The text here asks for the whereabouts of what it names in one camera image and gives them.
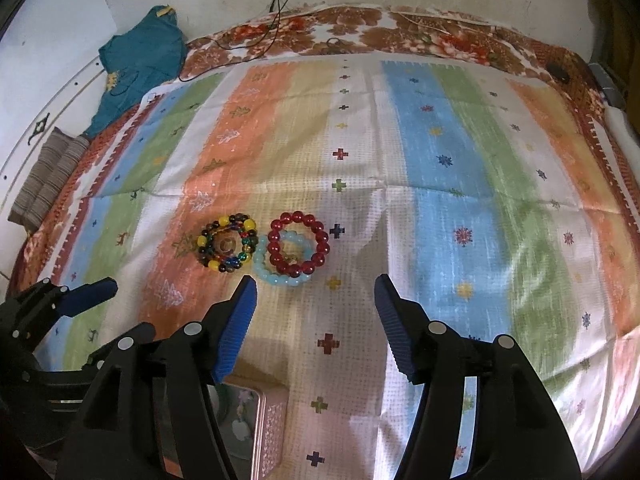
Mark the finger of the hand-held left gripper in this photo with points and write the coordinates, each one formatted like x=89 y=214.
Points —
x=125 y=334
x=90 y=296

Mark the metal tin box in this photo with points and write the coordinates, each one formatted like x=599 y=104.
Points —
x=265 y=425

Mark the small black device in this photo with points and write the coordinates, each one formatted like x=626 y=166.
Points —
x=559 y=72

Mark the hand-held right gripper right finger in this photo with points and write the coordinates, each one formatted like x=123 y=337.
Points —
x=397 y=332

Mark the striped brown pillow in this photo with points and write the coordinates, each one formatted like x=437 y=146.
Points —
x=47 y=175

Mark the grey box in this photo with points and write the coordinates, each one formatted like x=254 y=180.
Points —
x=607 y=85

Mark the teal garment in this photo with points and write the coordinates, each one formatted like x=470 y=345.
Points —
x=135 y=65

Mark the yellow curtain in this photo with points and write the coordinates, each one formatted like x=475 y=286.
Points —
x=607 y=25

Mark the colourful striped cloth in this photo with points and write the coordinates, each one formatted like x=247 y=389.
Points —
x=425 y=200

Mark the white headboard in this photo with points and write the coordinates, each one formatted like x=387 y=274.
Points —
x=45 y=110

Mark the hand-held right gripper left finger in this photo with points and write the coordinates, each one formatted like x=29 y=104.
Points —
x=235 y=330

